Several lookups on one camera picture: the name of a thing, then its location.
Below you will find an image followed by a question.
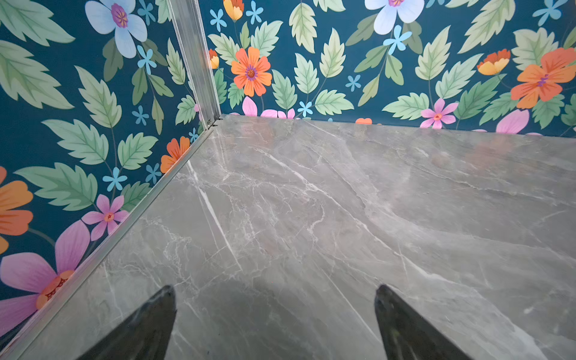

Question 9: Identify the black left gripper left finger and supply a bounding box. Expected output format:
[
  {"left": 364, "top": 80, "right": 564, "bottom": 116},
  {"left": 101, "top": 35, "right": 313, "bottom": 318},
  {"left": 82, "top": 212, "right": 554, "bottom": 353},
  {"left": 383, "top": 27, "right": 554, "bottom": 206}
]
[{"left": 79, "top": 285, "right": 177, "bottom": 360}]

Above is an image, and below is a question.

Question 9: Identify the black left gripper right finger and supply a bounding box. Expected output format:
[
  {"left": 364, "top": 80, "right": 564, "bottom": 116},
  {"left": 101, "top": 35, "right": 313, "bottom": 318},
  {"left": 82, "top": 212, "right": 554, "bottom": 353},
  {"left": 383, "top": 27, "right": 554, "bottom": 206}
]
[{"left": 374, "top": 284, "right": 471, "bottom": 360}]

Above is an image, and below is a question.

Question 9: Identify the aluminium frame corner post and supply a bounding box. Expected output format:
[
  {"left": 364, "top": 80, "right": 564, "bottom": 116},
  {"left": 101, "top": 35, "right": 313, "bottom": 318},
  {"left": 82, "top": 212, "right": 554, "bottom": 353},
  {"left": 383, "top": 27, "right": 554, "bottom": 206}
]
[{"left": 169, "top": 0, "right": 221, "bottom": 130}]

